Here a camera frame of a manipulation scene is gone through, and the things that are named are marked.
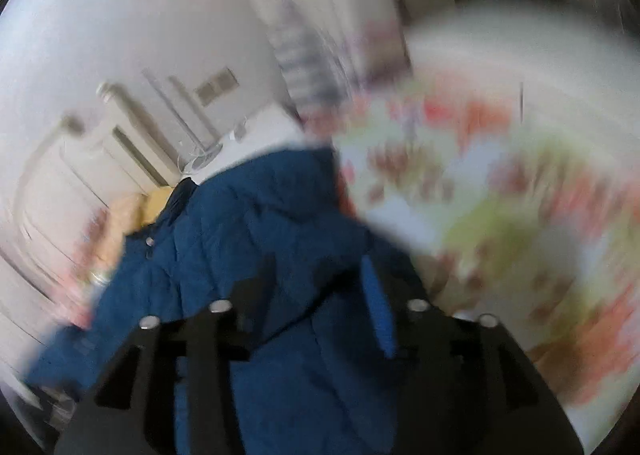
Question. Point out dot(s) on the peach patterned pillow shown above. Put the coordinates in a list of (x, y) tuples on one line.
[(124, 217)]

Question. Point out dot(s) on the yellow pillow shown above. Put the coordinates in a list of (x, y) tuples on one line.
[(155, 203)]

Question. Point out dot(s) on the striped nautical curtain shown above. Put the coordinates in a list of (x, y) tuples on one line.
[(330, 51)]

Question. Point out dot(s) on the floral bed quilt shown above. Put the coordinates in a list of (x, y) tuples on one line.
[(507, 217)]

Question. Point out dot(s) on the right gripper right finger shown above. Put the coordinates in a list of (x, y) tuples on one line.
[(463, 386)]

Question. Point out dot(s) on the white wooden headboard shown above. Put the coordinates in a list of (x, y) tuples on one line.
[(71, 175)]

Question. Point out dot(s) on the navy blue puffer jacket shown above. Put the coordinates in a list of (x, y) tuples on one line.
[(317, 382)]

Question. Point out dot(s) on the white window sill bench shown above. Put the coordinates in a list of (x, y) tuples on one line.
[(568, 68)]

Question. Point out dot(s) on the white bedside table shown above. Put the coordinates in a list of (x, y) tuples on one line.
[(271, 128)]

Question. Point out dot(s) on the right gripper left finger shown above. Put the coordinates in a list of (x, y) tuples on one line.
[(131, 407)]

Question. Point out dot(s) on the silver desk lamp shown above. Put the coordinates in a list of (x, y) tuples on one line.
[(203, 153)]

